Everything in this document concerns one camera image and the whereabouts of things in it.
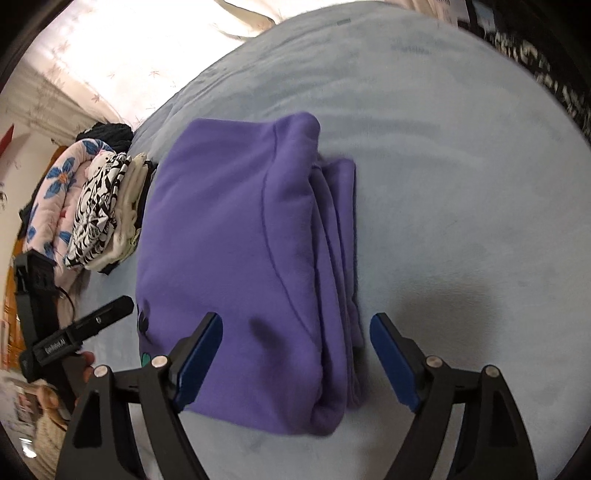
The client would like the purple zip hoodie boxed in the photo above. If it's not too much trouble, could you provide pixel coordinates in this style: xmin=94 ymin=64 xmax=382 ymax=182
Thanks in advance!
xmin=135 ymin=112 xmax=366 ymax=437

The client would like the black and white printed garment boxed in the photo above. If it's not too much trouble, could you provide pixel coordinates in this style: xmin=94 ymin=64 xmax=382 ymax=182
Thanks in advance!
xmin=64 ymin=153 xmax=132 ymax=271

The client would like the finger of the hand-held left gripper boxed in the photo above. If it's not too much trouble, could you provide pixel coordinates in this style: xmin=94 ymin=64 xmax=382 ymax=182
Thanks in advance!
xmin=67 ymin=296 xmax=136 ymax=344

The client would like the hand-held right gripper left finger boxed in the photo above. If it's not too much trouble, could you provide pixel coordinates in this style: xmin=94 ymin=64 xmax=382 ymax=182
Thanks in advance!
xmin=55 ymin=311 xmax=225 ymax=480

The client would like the orange wooden headboard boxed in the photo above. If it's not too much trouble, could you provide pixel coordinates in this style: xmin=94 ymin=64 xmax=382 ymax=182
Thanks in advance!
xmin=0 ymin=222 xmax=28 ymax=370

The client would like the light blue bed blanket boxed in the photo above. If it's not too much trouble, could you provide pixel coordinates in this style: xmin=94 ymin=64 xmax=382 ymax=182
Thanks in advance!
xmin=60 ymin=7 xmax=591 ymax=480

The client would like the person's left hand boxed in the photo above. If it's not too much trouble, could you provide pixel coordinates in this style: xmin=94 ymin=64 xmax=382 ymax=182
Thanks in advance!
xmin=76 ymin=352 xmax=98 ymax=386

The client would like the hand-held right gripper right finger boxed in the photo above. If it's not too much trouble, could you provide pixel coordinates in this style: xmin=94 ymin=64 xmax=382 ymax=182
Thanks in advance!
xmin=369 ymin=312 xmax=539 ymax=480

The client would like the dark cloth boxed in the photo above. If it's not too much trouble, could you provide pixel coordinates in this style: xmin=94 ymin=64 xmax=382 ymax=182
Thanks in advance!
xmin=76 ymin=121 xmax=136 ymax=153

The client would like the cream folded garment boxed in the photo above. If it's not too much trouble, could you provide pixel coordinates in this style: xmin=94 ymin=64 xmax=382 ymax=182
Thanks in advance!
xmin=85 ymin=154 xmax=149 ymax=273

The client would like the white leaf print curtain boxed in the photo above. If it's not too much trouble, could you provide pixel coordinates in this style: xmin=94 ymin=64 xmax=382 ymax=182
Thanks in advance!
xmin=14 ymin=0 xmax=287 ymax=132

